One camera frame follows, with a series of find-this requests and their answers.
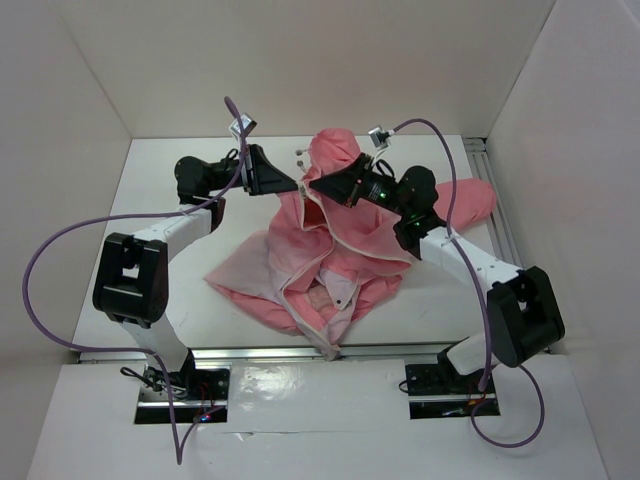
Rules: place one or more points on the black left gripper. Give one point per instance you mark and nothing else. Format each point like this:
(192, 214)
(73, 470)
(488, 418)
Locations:
(260, 177)

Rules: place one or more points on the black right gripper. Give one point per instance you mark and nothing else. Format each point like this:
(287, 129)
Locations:
(344, 185)

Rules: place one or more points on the pink zip-up jacket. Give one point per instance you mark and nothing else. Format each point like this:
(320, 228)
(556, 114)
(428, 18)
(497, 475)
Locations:
(319, 266)

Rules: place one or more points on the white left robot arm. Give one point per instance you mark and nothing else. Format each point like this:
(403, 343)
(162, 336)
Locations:
(132, 282)

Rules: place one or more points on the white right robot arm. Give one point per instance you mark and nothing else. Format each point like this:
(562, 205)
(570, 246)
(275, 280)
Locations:
(520, 314)

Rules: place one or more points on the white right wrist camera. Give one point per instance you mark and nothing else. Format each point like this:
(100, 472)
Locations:
(380, 138)

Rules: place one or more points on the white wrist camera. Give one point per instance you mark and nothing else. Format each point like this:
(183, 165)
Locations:
(380, 138)
(242, 126)

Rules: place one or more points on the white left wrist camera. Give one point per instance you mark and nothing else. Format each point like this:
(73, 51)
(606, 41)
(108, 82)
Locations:
(242, 126)

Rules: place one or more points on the aluminium front rail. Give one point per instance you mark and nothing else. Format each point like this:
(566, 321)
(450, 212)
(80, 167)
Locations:
(282, 354)

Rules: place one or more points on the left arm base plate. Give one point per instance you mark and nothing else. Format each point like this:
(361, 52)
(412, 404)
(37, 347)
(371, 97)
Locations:
(206, 401)

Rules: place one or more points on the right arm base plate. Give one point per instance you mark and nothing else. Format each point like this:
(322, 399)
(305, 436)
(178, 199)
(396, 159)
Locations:
(430, 396)

